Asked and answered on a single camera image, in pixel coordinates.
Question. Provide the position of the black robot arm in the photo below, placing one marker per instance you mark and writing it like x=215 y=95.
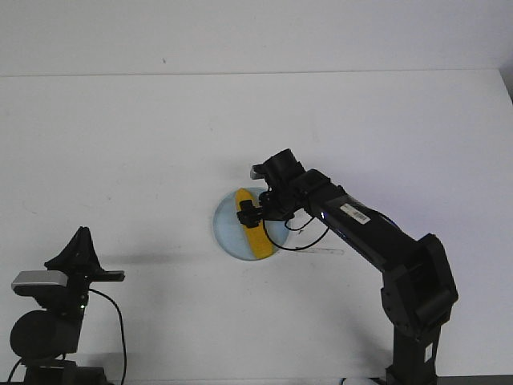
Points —
x=42 y=339
x=418 y=290

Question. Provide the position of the light blue round plate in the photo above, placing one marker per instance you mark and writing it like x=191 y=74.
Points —
x=228 y=230

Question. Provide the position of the white object at bottom edge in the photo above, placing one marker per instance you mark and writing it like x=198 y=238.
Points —
x=357 y=381

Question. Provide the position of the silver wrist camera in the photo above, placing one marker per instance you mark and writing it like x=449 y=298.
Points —
x=255 y=174
x=39 y=282

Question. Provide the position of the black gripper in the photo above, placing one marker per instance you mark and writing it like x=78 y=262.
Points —
x=282 y=200
x=72 y=258

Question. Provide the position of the clear tape strip on table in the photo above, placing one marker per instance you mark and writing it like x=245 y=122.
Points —
x=322 y=251

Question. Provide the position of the yellow corn cob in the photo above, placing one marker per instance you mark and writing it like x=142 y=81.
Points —
x=259 y=244

